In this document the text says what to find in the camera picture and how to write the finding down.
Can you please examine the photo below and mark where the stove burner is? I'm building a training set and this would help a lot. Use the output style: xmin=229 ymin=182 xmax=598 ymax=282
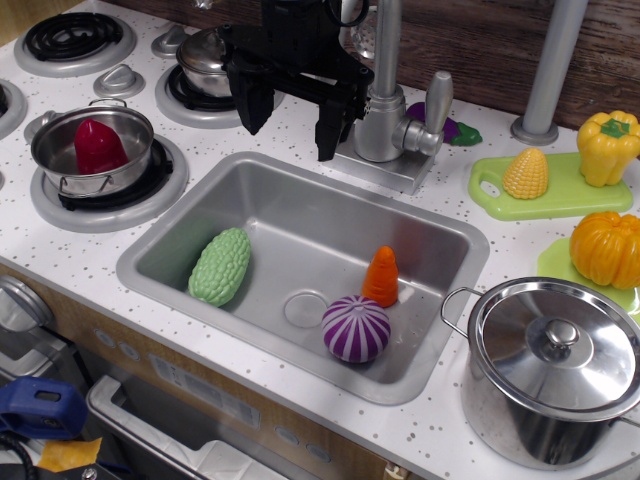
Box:
xmin=14 ymin=12 xmax=137 ymax=78
xmin=0 ymin=79 xmax=28 ymax=139
xmin=30 ymin=135 xmax=188 ymax=233
xmin=154 ymin=63 xmax=286 ymax=130

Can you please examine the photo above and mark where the grey stove knob lower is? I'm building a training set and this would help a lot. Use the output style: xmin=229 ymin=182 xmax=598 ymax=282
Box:
xmin=93 ymin=64 xmax=146 ymax=99

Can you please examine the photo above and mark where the large steel pot with lid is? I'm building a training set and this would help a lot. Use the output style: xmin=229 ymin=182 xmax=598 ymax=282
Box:
xmin=459 ymin=277 xmax=639 ymax=470

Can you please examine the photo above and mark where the back left stove burner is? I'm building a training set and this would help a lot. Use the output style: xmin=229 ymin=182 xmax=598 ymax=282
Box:
xmin=14 ymin=12 xmax=137 ymax=78

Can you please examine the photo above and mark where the back right stove burner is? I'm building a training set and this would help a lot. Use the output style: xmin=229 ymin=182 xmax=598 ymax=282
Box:
xmin=154 ymin=63 xmax=286 ymax=130

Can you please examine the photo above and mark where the silver round oven knob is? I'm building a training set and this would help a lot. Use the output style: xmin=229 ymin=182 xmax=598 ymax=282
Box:
xmin=1 ymin=275 xmax=54 ymax=333

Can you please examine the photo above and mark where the yellow cloth piece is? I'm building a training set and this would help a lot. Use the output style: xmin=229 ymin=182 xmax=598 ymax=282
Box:
xmin=37 ymin=438 xmax=103 ymax=473

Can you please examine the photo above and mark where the grey vertical pole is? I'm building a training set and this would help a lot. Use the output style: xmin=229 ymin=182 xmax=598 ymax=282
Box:
xmin=511 ymin=0 xmax=589 ymax=146

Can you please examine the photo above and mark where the red pepper toy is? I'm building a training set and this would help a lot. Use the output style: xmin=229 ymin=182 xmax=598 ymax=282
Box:
xmin=74 ymin=118 xmax=128 ymax=175

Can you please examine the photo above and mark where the grey stove knob upper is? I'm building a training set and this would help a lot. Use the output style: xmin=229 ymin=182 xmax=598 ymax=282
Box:
xmin=151 ymin=25 xmax=189 ymax=59

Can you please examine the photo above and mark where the green cutting board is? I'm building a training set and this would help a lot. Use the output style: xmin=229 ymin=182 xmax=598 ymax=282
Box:
xmin=468 ymin=153 xmax=633 ymax=221

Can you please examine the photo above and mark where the grey oven door handle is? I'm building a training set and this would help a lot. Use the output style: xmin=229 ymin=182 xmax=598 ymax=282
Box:
xmin=86 ymin=375 xmax=315 ymax=479

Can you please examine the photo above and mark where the clear plastic strainer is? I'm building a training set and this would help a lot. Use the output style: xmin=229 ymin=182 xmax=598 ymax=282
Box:
xmin=351 ymin=6 xmax=377 ymax=60

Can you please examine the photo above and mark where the front right stove burner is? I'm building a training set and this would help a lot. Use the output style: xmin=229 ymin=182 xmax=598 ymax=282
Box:
xmin=30 ymin=135 xmax=188 ymax=233

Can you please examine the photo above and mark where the orange carrot toy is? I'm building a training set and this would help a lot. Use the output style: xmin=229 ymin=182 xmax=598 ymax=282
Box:
xmin=361 ymin=245 xmax=399 ymax=308

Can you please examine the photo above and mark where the orange pumpkin toy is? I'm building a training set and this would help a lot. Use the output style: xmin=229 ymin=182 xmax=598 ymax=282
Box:
xmin=569 ymin=211 xmax=639 ymax=290

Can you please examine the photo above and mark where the small steel pot with lid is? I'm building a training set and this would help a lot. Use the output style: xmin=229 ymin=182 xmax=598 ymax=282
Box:
xmin=176 ymin=28 xmax=231 ymax=97

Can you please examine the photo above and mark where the yellow bell pepper toy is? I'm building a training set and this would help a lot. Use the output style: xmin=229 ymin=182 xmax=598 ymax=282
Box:
xmin=577 ymin=110 xmax=639 ymax=187

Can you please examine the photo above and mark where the open steel pot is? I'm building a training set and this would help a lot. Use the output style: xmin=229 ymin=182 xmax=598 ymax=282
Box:
xmin=30 ymin=104 xmax=154 ymax=198

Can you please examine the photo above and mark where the silver toy faucet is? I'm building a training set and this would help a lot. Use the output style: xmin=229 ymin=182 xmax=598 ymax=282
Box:
xmin=326 ymin=1 xmax=453 ymax=194

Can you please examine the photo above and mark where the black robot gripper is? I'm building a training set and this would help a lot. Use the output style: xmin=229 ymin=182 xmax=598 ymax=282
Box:
xmin=218 ymin=1 xmax=374 ymax=161

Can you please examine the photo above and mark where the light green plate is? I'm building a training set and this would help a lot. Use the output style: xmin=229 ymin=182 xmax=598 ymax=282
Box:
xmin=537 ymin=238 xmax=640 ymax=323

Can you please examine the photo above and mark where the green bitter melon toy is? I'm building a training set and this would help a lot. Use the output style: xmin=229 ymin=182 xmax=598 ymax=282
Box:
xmin=188 ymin=228 xmax=251 ymax=307

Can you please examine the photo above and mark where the yellow corn toy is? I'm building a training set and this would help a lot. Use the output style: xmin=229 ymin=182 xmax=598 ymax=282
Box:
xmin=502 ymin=148 xmax=549 ymax=200

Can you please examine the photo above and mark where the purple striped onion toy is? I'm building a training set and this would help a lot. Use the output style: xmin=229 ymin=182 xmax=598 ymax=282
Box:
xmin=321 ymin=295 xmax=391 ymax=364

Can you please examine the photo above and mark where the purple eggplant toy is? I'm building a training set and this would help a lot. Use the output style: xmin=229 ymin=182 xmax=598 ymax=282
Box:
xmin=406 ymin=102 xmax=483 ymax=147

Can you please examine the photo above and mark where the silver toy sink basin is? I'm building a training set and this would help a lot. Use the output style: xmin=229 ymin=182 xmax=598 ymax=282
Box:
xmin=116 ymin=152 xmax=489 ymax=405

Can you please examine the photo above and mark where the far left stove burner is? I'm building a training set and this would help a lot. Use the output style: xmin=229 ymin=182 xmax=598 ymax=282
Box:
xmin=0 ymin=79 xmax=28 ymax=139

